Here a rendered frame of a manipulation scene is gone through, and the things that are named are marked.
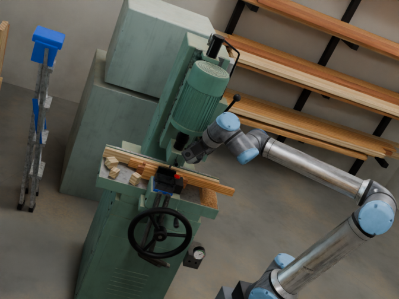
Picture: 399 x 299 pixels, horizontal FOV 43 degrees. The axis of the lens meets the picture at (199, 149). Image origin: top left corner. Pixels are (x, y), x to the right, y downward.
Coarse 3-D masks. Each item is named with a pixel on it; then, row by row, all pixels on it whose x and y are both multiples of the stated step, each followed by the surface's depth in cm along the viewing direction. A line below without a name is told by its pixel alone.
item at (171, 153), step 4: (172, 140) 248; (168, 144) 250; (172, 144) 244; (168, 148) 247; (172, 148) 241; (168, 152) 244; (172, 152) 238; (176, 152) 239; (180, 152) 240; (168, 156) 241; (172, 156) 239; (176, 156) 239; (180, 156) 239; (168, 160) 240; (172, 160) 240; (180, 160) 240; (172, 164) 241; (180, 164) 242
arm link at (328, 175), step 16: (272, 144) 209; (288, 160) 206; (304, 160) 204; (320, 160) 206; (320, 176) 202; (336, 176) 200; (352, 176) 200; (352, 192) 198; (368, 192) 194; (384, 192) 191
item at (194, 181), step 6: (132, 162) 244; (138, 162) 244; (186, 174) 251; (192, 180) 251; (198, 180) 252; (204, 180) 253; (198, 186) 254; (204, 186) 254; (210, 186) 254; (216, 186) 254; (222, 186) 255; (222, 192) 256; (228, 192) 257
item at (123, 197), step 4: (120, 196) 236; (124, 196) 235; (128, 196) 235; (120, 200) 235; (124, 200) 236; (128, 200) 236; (132, 200) 236; (136, 200) 236; (136, 204) 237; (180, 212) 242; (184, 212) 242; (188, 212) 242; (188, 216) 243; (192, 216) 243; (196, 216) 243; (200, 216) 244; (192, 220) 245; (196, 220) 245
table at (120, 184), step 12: (108, 168) 236; (120, 168) 240; (132, 168) 244; (96, 180) 234; (108, 180) 229; (120, 180) 232; (144, 180) 239; (120, 192) 233; (132, 192) 234; (144, 192) 234; (192, 192) 247; (144, 204) 229; (180, 204) 239; (192, 204) 240; (168, 216) 230; (204, 216) 244
